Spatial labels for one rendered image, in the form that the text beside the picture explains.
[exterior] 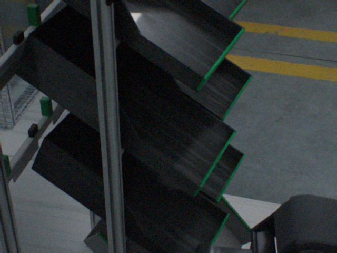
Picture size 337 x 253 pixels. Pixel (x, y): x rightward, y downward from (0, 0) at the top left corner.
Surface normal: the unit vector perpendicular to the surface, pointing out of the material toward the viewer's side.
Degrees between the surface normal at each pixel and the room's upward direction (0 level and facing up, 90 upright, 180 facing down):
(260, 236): 13
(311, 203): 6
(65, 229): 0
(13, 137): 0
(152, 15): 25
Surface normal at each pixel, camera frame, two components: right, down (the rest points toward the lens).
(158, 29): 0.39, -0.62
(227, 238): 0.65, -0.40
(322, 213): 0.19, -0.78
